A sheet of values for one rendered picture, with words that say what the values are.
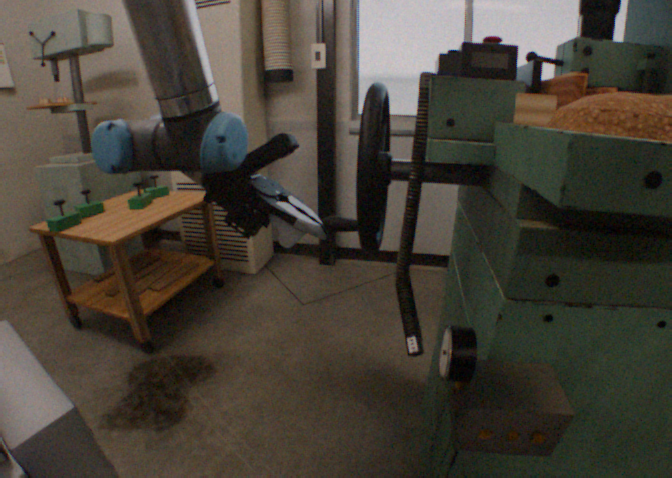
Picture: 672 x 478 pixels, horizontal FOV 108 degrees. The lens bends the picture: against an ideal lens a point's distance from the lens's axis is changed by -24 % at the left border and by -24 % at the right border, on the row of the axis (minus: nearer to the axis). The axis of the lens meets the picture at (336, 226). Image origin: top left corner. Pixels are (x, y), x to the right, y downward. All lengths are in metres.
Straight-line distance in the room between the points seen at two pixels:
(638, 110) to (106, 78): 2.77
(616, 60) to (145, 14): 0.61
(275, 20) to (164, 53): 1.46
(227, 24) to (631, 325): 1.80
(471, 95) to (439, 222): 1.47
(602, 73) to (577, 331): 0.37
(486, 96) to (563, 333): 0.33
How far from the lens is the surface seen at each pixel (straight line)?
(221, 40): 1.80
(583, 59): 0.57
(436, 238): 1.94
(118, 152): 0.47
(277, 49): 1.78
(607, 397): 0.56
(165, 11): 0.38
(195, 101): 0.39
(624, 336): 0.49
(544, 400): 0.42
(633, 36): 0.71
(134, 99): 2.58
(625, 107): 0.32
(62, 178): 2.26
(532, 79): 0.54
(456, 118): 0.48
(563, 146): 0.29
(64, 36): 2.38
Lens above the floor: 0.90
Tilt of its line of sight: 20 degrees down
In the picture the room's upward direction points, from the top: straight up
